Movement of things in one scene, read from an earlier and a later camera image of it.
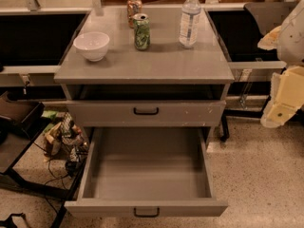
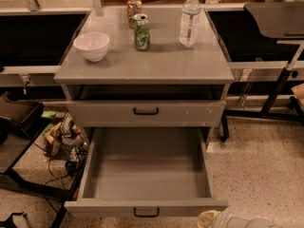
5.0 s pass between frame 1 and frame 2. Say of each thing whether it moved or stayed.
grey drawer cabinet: stayed
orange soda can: stayed
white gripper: moved
